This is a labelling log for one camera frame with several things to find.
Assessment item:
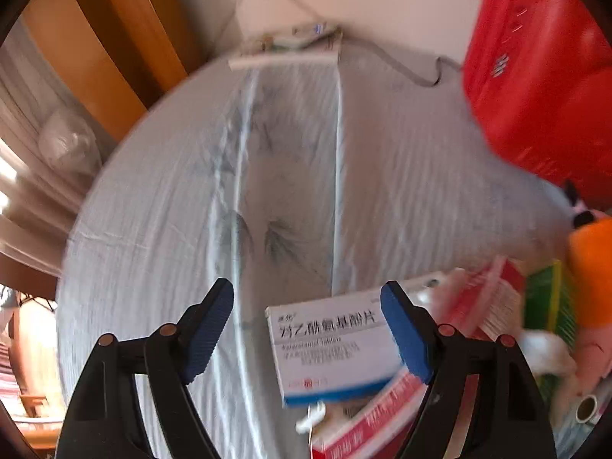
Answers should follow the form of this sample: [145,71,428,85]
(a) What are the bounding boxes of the white plastic clip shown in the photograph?
[295,402,327,433]

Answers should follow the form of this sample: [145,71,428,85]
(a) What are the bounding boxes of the grey power cable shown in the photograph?
[342,33,464,88]

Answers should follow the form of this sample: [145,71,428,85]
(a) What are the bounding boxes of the blue white medicine box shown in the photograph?
[264,291,407,408]

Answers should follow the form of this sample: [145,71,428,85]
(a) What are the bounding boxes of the pink black plush toy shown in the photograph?
[562,179,604,226]

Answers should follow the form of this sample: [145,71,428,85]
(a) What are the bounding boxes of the red white medicine box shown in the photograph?
[311,368,431,459]

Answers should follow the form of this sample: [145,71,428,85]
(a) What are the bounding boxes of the clear plastic bag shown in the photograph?
[38,107,103,177]

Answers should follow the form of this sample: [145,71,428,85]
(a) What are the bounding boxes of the wooden door frame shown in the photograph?
[21,0,206,142]

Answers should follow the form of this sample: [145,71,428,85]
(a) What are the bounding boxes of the white curtain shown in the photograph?
[0,19,116,249]

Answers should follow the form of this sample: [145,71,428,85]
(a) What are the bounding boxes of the orange plush toy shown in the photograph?
[568,217,612,328]

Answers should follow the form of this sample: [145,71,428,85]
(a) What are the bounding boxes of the cloth-covered round desktop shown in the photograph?
[55,50,612,459]

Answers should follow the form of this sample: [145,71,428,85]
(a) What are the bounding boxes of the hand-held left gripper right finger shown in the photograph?
[380,281,558,459]

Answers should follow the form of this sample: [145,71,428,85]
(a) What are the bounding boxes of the white power strip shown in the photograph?
[228,21,344,72]

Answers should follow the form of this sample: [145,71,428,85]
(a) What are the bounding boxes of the red hard carry case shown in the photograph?
[461,0,612,211]

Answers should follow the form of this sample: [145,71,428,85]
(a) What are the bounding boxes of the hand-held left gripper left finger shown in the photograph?
[56,278,235,459]

